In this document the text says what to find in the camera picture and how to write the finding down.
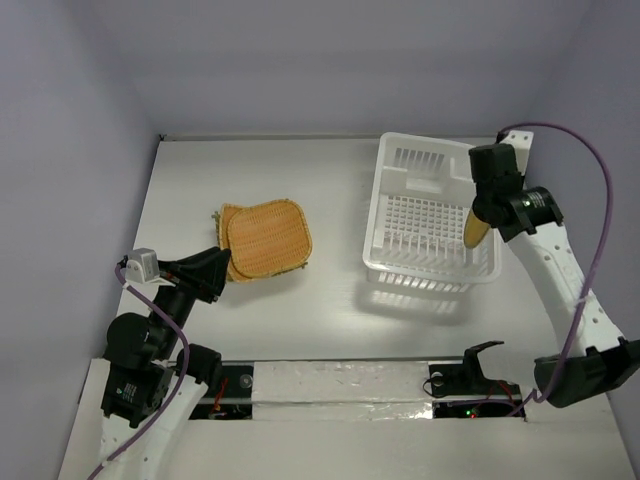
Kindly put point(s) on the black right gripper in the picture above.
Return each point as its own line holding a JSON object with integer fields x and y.
{"x": 484, "y": 213}

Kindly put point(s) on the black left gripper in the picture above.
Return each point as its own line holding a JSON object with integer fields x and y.
{"x": 205, "y": 271}

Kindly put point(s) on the square woven bamboo tray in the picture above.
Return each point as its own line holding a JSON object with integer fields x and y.
{"x": 217, "y": 225}

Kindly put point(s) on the round woven bamboo plate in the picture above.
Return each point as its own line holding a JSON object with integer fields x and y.
{"x": 475, "y": 230}

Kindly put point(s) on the rounded woven bamboo tray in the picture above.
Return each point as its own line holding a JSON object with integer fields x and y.
{"x": 227, "y": 240}

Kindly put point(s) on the rounded square woven basket plate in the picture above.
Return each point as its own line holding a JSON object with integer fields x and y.
{"x": 270, "y": 237}

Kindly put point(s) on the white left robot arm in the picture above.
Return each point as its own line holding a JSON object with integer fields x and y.
{"x": 156, "y": 376}

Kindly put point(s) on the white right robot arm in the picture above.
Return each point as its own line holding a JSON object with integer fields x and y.
{"x": 296, "y": 227}

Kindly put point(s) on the white plastic dish rack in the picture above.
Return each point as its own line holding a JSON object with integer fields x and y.
{"x": 421, "y": 195}

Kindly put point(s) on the white foam front panel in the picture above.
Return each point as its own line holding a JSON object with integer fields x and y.
{"x": 353, "y": 420}

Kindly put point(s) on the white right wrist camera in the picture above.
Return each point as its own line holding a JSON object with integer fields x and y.
{"x": 521, "y": 141}

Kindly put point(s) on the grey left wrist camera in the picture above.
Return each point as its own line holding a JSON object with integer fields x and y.
{"x": 139, "y": 266}

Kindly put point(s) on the aluminium side rail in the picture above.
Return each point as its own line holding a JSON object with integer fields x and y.
{"x": 539, "y": 240}

